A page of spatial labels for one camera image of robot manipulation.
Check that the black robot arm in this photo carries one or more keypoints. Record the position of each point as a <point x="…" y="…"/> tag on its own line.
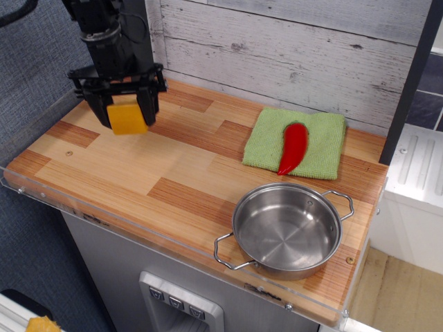
<point x="95" y="17"/>

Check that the red chili pepper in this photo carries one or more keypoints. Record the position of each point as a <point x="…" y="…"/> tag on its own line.
<point x="295" y="144"/>

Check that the yellow sponge piece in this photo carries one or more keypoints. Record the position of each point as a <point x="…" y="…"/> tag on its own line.
<point x="42" y="324"/>

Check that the yellow wedge butter dish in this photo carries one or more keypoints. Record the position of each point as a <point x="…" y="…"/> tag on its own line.
<point x="126" y="118"/>

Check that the stainless steel pot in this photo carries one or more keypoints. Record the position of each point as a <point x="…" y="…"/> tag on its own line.
<point x="287" y="231"/>

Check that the green microfiber cloth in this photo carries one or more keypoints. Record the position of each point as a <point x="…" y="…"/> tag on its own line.
<point x="326" y="137"/>

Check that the white ridged side counter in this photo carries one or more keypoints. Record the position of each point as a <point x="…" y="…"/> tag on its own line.
<point x="408" y="222"/>

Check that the clear acrylic table guard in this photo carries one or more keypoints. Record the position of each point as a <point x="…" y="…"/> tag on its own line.
<point x="194" y="244"/>

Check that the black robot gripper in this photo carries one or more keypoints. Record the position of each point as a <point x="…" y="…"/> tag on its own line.
<point x="117" y="70"/>

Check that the dark grey right post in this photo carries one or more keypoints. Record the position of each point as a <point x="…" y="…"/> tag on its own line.
<point x="426" y="41"/>

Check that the grey cabinet with dispenser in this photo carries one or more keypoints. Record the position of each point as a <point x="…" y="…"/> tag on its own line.
<point x="146" y="290"/>

